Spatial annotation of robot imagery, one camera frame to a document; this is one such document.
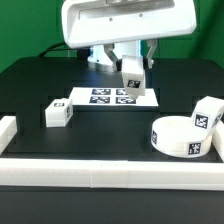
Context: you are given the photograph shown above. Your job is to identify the white marker sheet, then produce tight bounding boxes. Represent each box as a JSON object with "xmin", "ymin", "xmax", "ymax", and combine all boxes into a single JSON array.
[{"xmin": 69, "ymin": 87, "xmax": 158, "ymax": 107}]

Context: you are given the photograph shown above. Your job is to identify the black base cables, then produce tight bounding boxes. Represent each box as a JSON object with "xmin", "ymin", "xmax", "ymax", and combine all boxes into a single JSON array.
[{"xmin": 38, "ymin": 41, "xmax": 93, "ymax": 61}]

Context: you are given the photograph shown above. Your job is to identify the white left fence bar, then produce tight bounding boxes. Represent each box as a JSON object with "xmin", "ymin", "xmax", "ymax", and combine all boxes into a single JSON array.
[{"xmin": 0, "ymin": 116, "xmax": 17, "ymax": 155}]

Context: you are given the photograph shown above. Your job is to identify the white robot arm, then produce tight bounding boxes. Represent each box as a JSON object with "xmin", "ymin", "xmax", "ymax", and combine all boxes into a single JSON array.
[{"xmin": 61, "ymin": 0, "xmax": 196, "ymax": 72}]

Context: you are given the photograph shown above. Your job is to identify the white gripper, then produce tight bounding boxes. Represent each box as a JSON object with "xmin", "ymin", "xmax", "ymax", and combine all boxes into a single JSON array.
[{"xmin": 61, "ymin": 0, "xmax": 196, "ymax": 71}]

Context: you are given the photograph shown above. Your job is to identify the white front fence bar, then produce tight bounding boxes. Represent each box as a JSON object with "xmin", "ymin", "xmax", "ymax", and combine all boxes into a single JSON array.
[{"xmin": 0, "ymin": 158, "xmax": 224, "ymax": 191}]

